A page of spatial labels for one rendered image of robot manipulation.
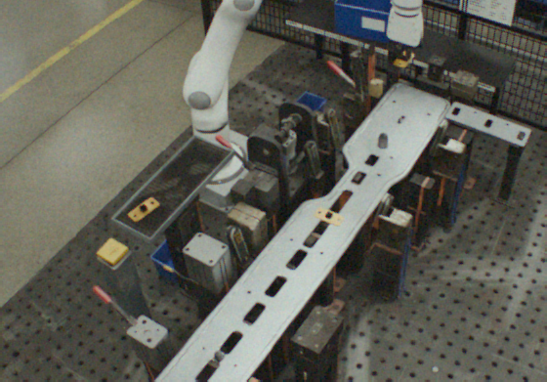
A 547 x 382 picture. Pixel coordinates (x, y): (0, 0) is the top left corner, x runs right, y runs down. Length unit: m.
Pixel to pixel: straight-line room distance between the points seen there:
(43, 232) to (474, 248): 2.13
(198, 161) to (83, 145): 2.06
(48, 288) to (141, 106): 1.94
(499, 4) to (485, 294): 1.03
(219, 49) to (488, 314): 1.15
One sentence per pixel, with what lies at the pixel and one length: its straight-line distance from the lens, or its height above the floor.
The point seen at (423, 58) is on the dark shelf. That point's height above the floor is 1.03.
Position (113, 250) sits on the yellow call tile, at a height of 1.16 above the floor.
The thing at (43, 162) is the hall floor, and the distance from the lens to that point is 3.85.
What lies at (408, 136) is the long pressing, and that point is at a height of 1.00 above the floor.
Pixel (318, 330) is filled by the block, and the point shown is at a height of 1.03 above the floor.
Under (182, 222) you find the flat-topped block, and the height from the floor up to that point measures 1.07.
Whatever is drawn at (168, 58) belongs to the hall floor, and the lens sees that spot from 4.38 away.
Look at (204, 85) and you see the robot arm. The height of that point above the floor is 1.21.
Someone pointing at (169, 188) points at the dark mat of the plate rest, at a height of 1.16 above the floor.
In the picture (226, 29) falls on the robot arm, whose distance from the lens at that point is 1.97.
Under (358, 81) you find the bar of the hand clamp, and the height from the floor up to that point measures 1.12.
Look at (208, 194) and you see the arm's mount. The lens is 2.34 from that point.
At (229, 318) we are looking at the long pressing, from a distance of 1.71.
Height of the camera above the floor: 2.42
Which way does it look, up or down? 45 degrees down
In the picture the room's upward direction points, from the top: 4 degrees counter-clockwise
